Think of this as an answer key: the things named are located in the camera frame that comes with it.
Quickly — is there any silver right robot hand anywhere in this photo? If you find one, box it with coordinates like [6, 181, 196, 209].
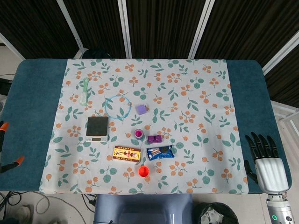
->
[244, 132, 292, 194]

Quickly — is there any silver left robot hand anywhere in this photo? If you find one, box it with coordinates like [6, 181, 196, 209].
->
[0, 121, 25, 174]

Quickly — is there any orange yellow snack box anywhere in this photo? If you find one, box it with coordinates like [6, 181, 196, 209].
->
[112, 145, 142, 164]

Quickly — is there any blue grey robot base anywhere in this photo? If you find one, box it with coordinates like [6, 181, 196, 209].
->
[93, 193, 194, 224]

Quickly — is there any digital kitchen scale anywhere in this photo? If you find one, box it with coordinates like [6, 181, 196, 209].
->
[85, 116, 110, 143]

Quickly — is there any teal table cover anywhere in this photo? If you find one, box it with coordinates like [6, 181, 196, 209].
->
[0, 58, 292, 196]

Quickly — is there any white metal rack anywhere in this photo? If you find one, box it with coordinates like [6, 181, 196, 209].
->
[271, 100, 299, 140]

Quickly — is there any black trash bin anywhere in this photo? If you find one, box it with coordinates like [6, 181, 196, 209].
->
[198, 202, 239, 224]

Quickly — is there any floral white tablecloth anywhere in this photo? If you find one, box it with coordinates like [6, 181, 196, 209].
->
[39, 58, 249, 196]

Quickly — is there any blue Oreo cookie packet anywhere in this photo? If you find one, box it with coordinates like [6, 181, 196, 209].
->
[146, 145, 175, 161]

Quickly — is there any black object behind table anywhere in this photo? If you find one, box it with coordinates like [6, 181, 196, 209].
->
[82, 48, 113, 59]

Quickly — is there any purple building block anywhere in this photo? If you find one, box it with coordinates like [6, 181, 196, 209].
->
[147, 134, 163, 144]

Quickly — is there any orange red cup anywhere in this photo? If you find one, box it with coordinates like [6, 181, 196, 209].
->
[138, 166, 150, 178]

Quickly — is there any purple cube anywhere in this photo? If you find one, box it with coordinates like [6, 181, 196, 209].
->
[135, 104, 150, 117]

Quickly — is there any dark folding partition screen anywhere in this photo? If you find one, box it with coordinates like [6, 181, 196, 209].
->
[0, 0, 299, 101]

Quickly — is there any blue coiled cable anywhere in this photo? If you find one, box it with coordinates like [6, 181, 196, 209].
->
[104, 94, 132, 122]

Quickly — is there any black floor cable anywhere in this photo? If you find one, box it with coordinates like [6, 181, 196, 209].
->
[80, 194, 97, 212]

